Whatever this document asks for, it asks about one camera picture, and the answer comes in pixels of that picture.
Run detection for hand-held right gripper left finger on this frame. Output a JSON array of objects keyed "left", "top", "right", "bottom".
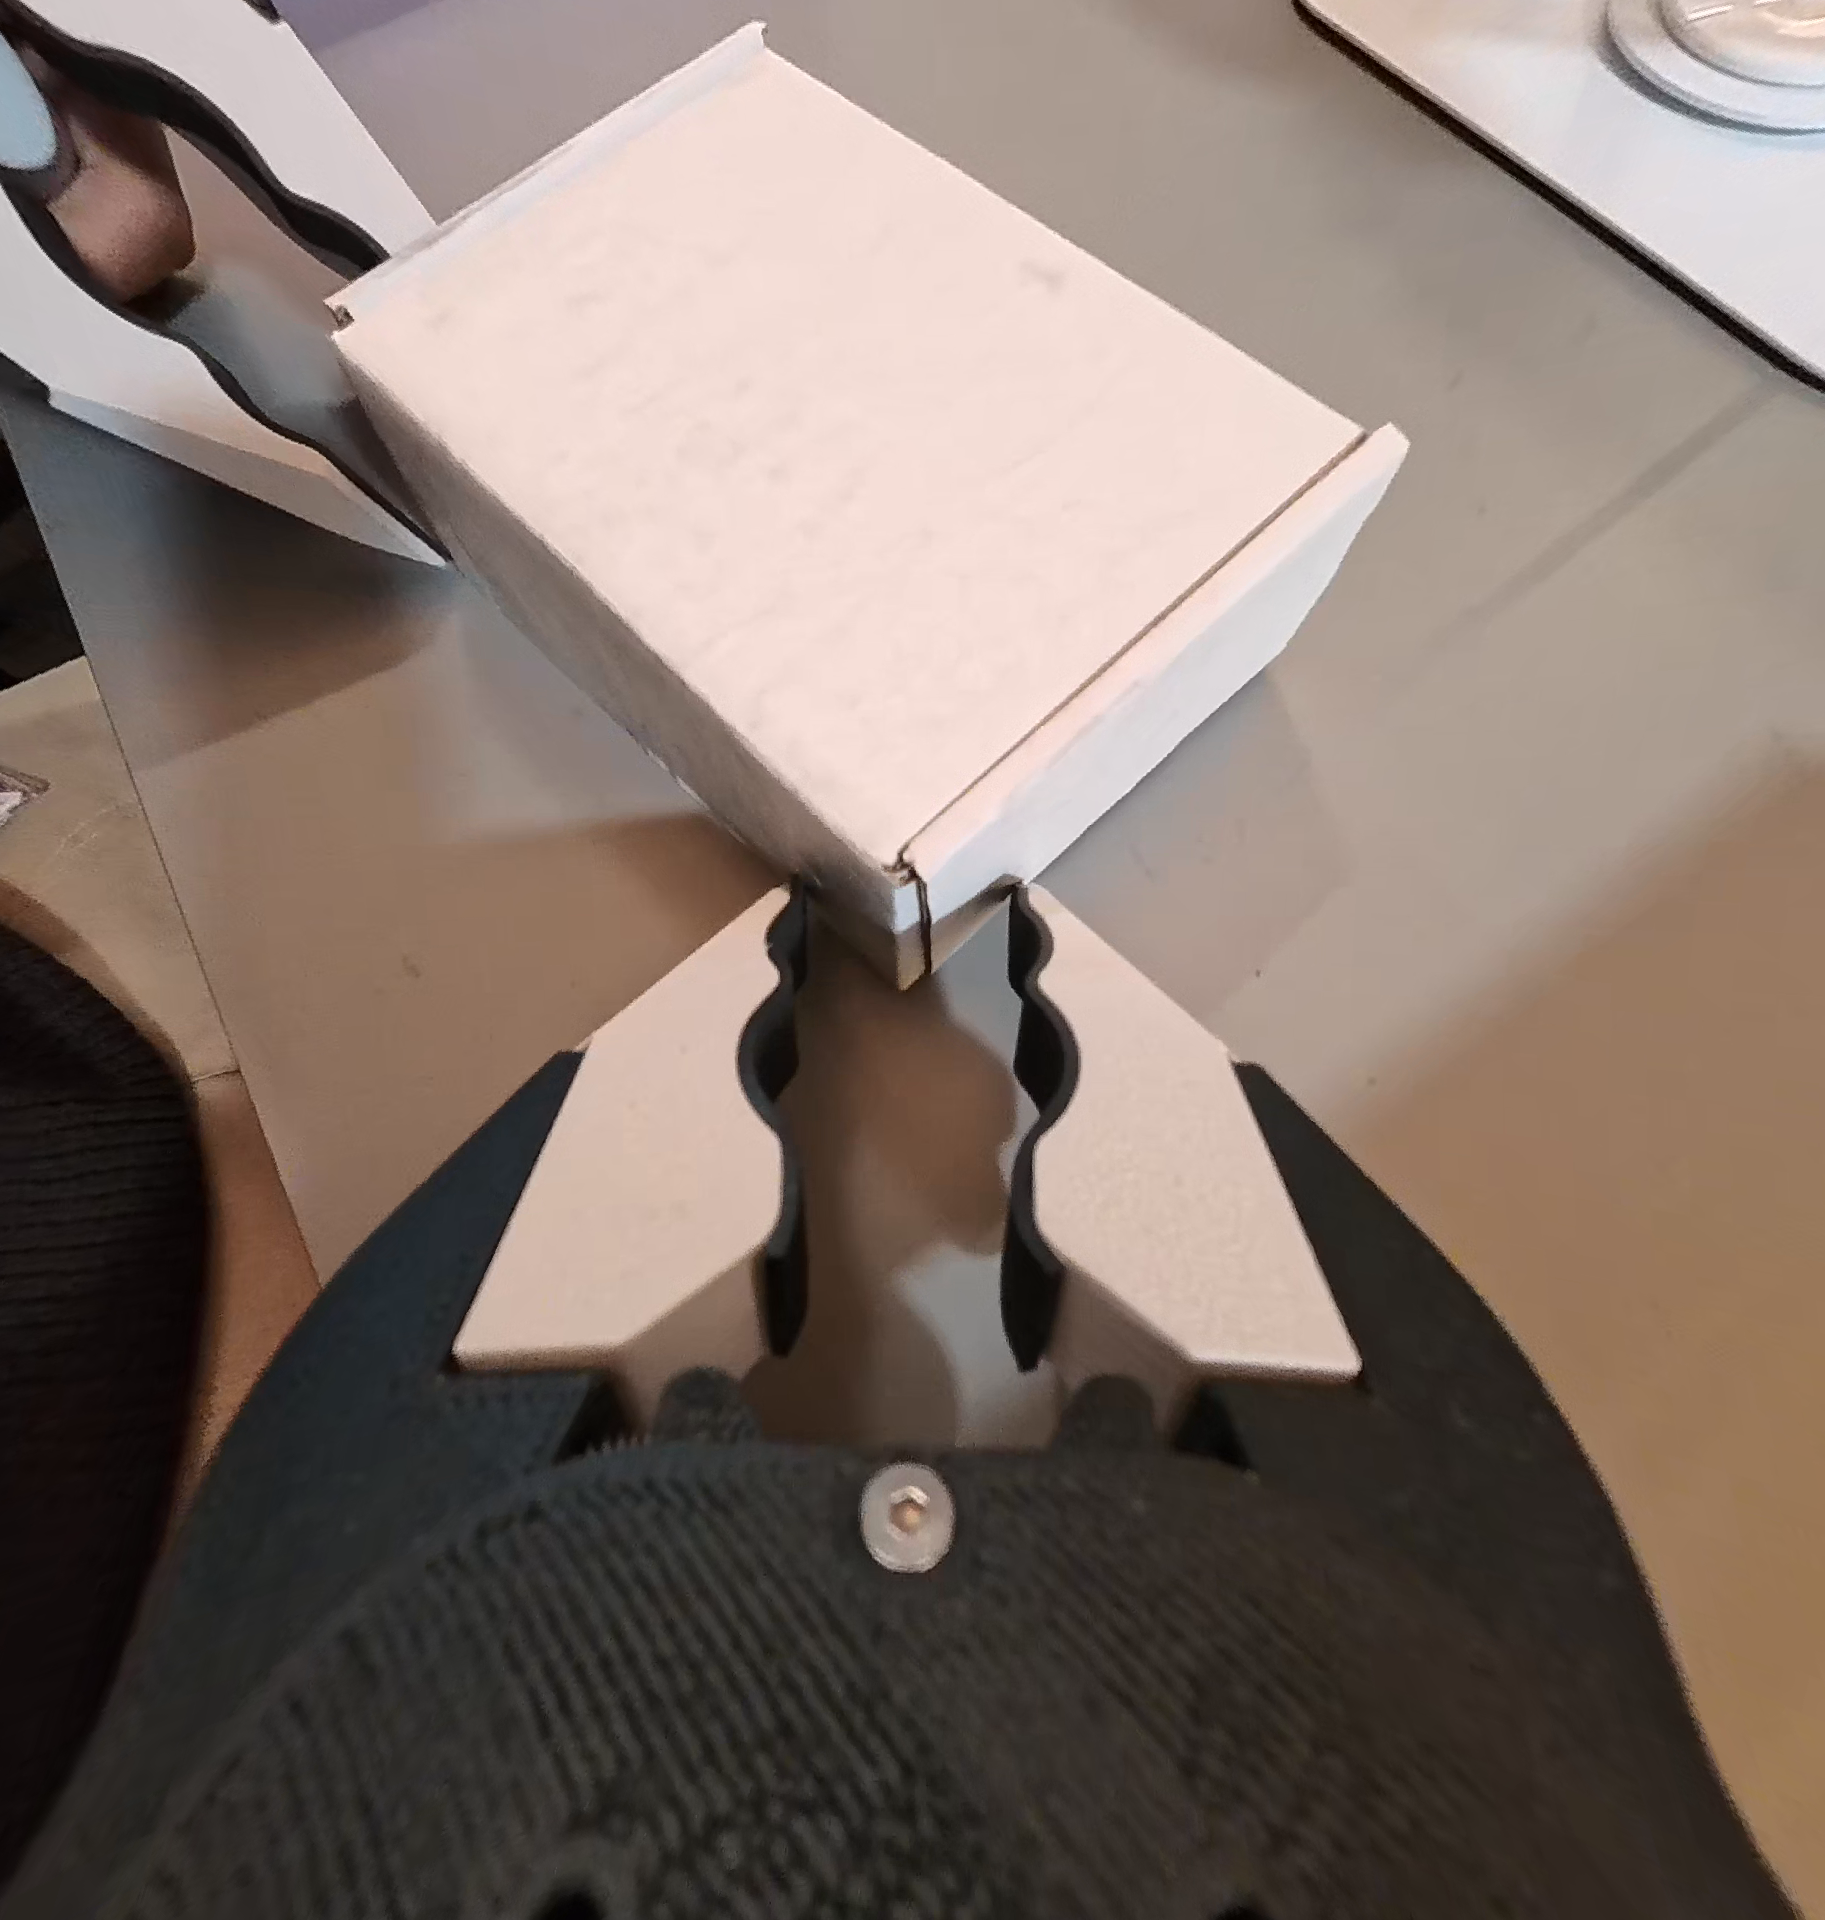
[{"left": 451, "top": 886, "right": 813, "bottom": 1408}]

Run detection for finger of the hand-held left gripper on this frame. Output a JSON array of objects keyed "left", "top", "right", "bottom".
[
  {"left": 13, "top": 0, "right": 443, "bottom": 287},
  {"left": 0, "top": 127, "right": 451, "bottom": 570}
]

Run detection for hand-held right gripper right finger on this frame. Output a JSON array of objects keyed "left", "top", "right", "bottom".
[{"left": 997, "top": 886, "right": 1367, "bottom": 1408}]

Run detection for white cardboard mailer box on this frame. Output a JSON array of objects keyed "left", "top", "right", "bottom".
[{"left": 327, "top": 17, "right": 1411, "bottom": 994}]

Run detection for grey desk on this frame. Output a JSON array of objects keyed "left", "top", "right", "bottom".
[{"left": 0, "top": 0, "right": 1825, "bottom": 1727}]

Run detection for person's left hand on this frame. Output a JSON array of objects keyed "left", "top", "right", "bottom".
[{"left": 50, "top": 97, "right": 196, "bottom": 309}]

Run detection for person's black sweater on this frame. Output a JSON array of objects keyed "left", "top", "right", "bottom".
[{"left": 0, "top": 898, "right": 211, "bottom": 1913}]

